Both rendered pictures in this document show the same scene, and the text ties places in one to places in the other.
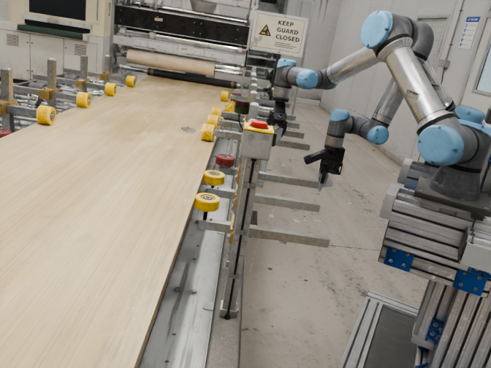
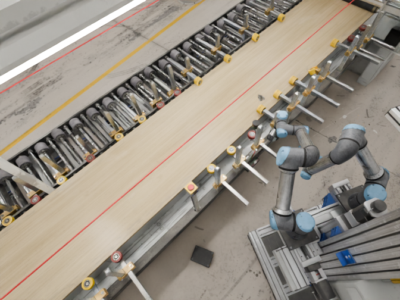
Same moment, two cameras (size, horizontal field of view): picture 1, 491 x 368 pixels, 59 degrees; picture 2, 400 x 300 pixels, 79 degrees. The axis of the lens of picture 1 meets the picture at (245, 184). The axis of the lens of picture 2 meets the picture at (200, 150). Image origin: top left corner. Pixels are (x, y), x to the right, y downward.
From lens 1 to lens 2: 1.66 m
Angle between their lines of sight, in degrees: 57
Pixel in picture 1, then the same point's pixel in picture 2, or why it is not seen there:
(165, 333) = (184, 200)
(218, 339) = (186, 216)
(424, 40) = (339, 157)
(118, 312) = (147, 211)
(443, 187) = not seen: hidden behind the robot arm
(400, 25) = (289, 163)
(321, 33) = not seen: outside the picture
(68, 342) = (134, 214)
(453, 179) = not seen: hidden behind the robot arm
